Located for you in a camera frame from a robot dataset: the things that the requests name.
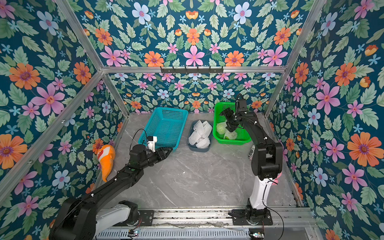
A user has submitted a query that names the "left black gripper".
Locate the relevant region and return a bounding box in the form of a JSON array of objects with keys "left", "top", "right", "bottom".
[{"left": 138, "top": 147, "right": 173, "bottom": 171}]

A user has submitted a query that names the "white foam net back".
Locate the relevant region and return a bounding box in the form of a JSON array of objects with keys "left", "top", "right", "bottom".
[{"left": 216, "top": 122, "right": 228, "bottom": 135}]

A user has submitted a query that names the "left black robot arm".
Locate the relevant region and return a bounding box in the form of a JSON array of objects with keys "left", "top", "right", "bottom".
[{"left": 49, "top": 145, "right": 173, "bottom": 240}]

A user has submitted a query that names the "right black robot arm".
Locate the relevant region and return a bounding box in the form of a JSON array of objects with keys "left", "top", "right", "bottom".
[{"left": 220, "top": 108, "right": 283, "bottom": 226}]

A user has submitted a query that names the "grey foam net tray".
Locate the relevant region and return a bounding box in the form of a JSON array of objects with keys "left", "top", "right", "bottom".
[{"left": 186, "top": 119, "right": 213, "bottom": 153}]

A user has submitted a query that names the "white foam net remaining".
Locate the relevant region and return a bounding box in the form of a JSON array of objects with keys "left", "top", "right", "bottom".
[{"left": 188, "top": 120, "right": 213, "bottom": 149}]

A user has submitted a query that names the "green plastic basket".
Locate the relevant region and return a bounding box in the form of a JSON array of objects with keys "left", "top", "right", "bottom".
[{"left": 213, "top": 102, "right": 251, "bottom": 145}]

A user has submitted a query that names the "teal plastic basket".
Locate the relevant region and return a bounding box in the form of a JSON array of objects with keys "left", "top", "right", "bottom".
[{"left": 139, "top": 107, "right": 188, "bottom": 150}]

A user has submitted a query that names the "patterned black white can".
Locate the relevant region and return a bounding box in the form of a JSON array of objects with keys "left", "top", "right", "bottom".
[{"left": 248, "top": 145, "right": 256, "bottom": 161}]

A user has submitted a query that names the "orange clownfish plush toy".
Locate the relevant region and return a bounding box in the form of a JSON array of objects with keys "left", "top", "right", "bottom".
[{"left": 97, "top": 145, "right": 116, "bottom": 182}]

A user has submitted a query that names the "pink alarm clock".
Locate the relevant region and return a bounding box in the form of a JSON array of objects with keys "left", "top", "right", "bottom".
[{"left": 272, "top": 173, "right": 282, "bottom": 186}]

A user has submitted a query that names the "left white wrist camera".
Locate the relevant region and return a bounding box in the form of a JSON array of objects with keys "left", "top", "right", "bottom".
[{"left": 147, "top": 136, "right": 158, "bottom": 153}]

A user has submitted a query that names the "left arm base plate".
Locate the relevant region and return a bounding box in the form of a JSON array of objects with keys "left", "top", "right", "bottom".
[{"left": 114, "top": 210, "right": 155, "bottom": 227}]

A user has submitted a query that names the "black hook rail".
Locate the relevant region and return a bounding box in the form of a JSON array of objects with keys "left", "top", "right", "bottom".
[{"left": 160, "top": 67, "right": 224, "bottom": 74}]

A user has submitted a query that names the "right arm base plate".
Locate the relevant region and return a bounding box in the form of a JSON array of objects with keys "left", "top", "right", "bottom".
[{"left": 228, "top": 208, "right": 273, "bottom": 226}]

